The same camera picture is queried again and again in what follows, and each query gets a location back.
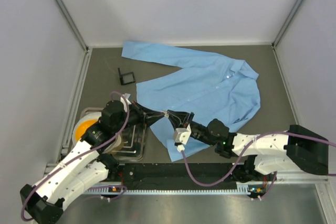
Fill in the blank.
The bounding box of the aluminium frame rail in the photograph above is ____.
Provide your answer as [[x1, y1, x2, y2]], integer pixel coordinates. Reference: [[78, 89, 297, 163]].
[[44, 162, 329, 185]]

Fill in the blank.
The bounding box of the light blue button shirt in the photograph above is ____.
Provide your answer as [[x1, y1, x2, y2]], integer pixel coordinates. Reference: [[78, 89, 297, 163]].
[[121, 40, 261, 163]]

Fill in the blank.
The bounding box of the steel tray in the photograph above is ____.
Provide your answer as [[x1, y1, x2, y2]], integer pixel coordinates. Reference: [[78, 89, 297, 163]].
[[82, 107, 148, 162]]

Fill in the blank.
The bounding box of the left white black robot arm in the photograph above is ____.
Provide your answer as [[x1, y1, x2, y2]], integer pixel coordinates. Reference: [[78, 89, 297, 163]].
[[20, 97, 165, 223]]

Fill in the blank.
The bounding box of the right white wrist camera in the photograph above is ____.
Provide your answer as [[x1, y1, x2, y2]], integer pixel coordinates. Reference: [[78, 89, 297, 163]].
[[173, 125, 192, 152]]

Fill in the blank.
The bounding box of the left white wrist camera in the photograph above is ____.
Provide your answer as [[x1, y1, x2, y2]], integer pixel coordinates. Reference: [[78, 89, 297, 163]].
[[120, 93, 131, 106]]

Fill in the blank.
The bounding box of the small black frame stand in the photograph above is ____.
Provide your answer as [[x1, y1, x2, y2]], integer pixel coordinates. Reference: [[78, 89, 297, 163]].
[[118, 68, 136, 86]]

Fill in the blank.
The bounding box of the white bowl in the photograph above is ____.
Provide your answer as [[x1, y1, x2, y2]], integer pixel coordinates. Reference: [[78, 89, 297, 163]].
[[71, 112, 124, 153]]

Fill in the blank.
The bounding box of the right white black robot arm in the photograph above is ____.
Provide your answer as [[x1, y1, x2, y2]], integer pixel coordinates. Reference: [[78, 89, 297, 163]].
[[165, 110, 329, 181]]

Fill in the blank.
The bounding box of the orange ball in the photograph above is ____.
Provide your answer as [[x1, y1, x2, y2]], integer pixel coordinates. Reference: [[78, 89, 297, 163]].
[[73, 120, 98, 143]]

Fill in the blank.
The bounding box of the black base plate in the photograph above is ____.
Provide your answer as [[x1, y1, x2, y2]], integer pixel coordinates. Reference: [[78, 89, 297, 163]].
[[104, 163, 264, 190]]

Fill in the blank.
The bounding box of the grey slotted cable duct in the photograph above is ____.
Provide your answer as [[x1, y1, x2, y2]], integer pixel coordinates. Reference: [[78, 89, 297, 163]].
[[84, 184, 257, 196]]

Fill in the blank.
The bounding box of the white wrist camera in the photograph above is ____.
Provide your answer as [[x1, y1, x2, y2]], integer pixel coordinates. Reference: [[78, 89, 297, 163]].
[[173, 125, 192, 152], [120, 93, 131, 106]]

